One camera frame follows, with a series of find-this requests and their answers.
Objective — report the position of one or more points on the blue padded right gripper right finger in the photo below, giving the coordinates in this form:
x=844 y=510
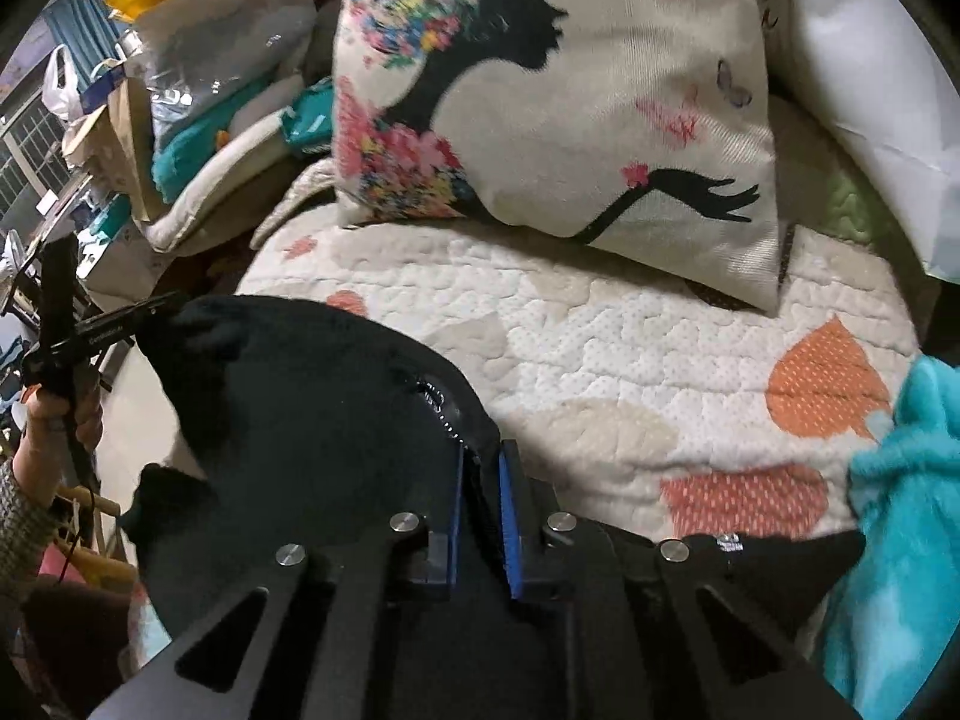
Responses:
x=535 y=530

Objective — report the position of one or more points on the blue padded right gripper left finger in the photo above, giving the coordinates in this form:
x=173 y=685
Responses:
x=437 y=502

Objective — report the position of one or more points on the black pants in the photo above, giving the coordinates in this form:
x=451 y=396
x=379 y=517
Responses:
x=311 y=425

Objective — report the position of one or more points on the grey knit sleeve forearm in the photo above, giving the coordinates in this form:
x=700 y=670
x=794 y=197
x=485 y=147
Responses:
x=26 y=531

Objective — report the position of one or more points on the person's left hand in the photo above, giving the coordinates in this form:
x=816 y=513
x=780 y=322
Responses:
x=41 y=460

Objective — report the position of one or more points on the heart patterned quilted bedspread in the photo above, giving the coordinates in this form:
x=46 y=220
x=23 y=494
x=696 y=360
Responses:
x=650 y=402

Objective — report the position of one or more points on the brown cardboard box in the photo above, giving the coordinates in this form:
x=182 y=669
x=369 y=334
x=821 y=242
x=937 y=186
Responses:
x=114 y=144

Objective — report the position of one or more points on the cream folded duvet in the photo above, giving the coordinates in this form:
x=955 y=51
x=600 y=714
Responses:
x=238 y=186

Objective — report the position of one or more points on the white plastic bag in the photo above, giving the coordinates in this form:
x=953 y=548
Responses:
x=61 y=95

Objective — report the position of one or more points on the teal wipes package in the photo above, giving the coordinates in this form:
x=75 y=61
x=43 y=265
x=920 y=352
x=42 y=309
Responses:
x=307 y=124

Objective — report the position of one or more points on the blue curtain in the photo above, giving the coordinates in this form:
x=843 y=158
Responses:
x=85 y=28

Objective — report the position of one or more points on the turquoise fleece blanket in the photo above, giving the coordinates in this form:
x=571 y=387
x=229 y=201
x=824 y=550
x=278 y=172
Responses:
x=891 y=618

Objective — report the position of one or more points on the clear plastic storage bag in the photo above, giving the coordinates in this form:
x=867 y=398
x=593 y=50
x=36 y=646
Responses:
x=195 y=53

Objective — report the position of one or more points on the cream printed throw pillow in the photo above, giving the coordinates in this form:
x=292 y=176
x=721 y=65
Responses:
x=637 y=127

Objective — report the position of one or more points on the white pillow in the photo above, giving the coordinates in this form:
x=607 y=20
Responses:
x=882 y=76

